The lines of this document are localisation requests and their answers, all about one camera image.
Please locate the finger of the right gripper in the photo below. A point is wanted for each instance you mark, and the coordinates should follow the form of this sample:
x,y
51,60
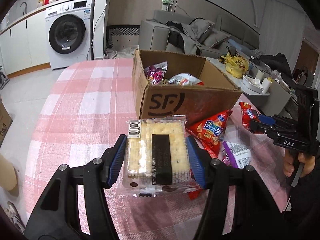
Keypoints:
x,y
257,127
277,120

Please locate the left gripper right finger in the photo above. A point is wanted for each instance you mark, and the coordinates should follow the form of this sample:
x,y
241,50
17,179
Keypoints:
x,y
239,204

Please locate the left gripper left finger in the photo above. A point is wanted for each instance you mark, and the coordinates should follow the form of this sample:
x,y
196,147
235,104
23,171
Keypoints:
x,y
56,213

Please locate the small red snack packet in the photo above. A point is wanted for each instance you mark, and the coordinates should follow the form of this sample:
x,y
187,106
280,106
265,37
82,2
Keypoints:
x,y
247,115

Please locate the purple candy bag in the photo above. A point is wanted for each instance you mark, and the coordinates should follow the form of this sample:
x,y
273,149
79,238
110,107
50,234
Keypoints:
x,y
236,155

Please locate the red corn chip bag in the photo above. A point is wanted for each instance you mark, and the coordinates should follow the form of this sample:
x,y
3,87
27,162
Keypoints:
x,y
210,131

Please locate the clear cracker pack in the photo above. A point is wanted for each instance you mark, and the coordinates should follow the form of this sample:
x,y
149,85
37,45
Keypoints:
x,y
156,160

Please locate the red snack packet black label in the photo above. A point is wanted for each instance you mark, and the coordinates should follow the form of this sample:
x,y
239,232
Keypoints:
x,y
194,194

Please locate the white noodle snack bag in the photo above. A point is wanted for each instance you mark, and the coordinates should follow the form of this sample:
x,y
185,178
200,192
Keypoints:
x,y
184,79

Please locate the right hand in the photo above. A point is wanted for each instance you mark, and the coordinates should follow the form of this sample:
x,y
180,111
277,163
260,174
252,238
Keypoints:
x,y
290,163

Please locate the white tray on table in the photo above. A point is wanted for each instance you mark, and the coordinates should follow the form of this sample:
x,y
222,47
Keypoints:
x,y
252,84

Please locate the white coffee table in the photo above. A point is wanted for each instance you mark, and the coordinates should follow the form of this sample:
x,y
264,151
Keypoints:
x,y
256,98

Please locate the yellow plastic bag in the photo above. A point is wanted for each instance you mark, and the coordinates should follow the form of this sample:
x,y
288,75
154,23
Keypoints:
x,y
237,66

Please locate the brown cardboard SF box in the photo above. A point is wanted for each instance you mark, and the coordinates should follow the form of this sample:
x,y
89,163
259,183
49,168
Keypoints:
x,y
196,102

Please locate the grey sofa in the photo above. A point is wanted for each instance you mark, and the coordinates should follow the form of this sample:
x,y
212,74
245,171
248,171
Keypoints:
x,y
168,31

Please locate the cardboard box on floor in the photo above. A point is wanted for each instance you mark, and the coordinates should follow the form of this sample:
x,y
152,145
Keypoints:
x,y
5,122

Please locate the pink plaid tablecloth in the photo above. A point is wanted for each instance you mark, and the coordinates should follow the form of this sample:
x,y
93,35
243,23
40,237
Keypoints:
x,y
87,109

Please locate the grey sofa cushion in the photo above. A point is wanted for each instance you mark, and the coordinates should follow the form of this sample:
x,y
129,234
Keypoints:
x,y
200,29

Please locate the dark clothes on sofa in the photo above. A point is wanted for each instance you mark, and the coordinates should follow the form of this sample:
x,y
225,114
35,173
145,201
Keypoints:
x,y
180,41

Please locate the patterned floor panel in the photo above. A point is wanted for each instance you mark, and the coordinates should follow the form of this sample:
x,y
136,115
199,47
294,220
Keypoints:
x,y
120,36

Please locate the white kitchen cabinet counter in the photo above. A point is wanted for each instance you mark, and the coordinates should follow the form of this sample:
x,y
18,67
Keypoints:
x,y
24,45

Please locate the white washing machine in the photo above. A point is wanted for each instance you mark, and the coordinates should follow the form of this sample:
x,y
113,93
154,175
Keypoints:
x,y
69,28

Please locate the yellow oil bottle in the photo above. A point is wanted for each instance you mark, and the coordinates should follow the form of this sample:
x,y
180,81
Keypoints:
x,y
40,3

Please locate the black kitchen faucet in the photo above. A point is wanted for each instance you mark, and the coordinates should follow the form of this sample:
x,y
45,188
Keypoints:
x,y
23,6

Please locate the white wall power strip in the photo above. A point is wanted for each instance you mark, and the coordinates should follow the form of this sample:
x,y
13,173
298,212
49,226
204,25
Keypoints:
x,y
166,5

